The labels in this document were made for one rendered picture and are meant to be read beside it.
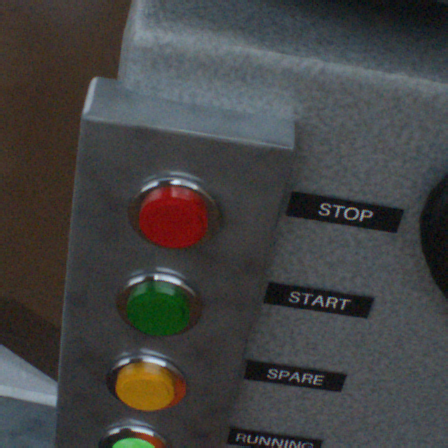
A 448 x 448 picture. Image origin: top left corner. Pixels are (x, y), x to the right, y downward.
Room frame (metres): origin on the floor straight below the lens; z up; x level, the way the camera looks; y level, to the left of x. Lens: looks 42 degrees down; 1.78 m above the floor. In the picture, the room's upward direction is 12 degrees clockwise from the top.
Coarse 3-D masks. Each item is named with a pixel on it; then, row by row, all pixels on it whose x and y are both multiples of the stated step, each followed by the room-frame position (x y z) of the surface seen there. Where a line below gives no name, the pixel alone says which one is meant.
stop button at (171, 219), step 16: (176, 192) 0.34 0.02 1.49; (144, 208) 0.34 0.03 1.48; (160, 208) 0.34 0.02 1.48; (176, 208) 0.34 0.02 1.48; (192, 208) 0.34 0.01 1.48; (144, 224) 0.34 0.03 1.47; (160, 224) 0.34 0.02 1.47; (176, 224) 0.34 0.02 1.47; (192, 224) 0.34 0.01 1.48; (160, 240) 0.34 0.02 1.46; (176, 240) 0.34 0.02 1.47; (192, 240) 0.34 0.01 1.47
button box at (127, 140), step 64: (128, 128) 0.34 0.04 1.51; (192, 128) 0.35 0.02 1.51; (256, 128) 0.36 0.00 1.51; (128, 192) 0.34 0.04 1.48; (256, 192) 0.35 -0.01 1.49; (128, 256) 0.34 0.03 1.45; (192, 256) 0.35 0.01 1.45; (256, 256) 0.35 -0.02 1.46; (64, 320) 0.34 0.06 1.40; (64, 384) 0.34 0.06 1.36; (192, 384) 0.35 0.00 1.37
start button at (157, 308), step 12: (144, 288) 0.34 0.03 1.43; (156, 288) 0.34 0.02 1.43; (168, 288) 0.34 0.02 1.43; (132, 300) 0.34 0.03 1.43; (144, 300) 0.34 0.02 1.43; (156, 300) 0.34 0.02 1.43; (168, 300) 0.34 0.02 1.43; (180, 300) 0.34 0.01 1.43; (132, 312) 0.34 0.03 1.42; (144, 312) 0.34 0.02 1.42; (156, 312) 0.34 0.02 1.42; (168, 312) 0.34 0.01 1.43; (180, 312) 0.34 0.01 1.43; (144, 324) 0.34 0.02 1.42; (156, 324) 0.34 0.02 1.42; (168, 324) 0.34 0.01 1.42; (180, 324) 0.34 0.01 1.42
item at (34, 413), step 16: (0, 400) 0.51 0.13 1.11; (16, 400) 0.52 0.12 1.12; (32, 400) 0.52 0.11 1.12; (48, 400) 0.52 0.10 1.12; (0, 416) 0.51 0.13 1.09; (16, 416) 0.51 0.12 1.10; (32, 416) 0.52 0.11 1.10; (48, 416) 0.52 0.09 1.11; (0, 432) 0.51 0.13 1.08; (16, 432) 0.51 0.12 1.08; (32, 432) 0.52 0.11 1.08; (48, 432) 0.52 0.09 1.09
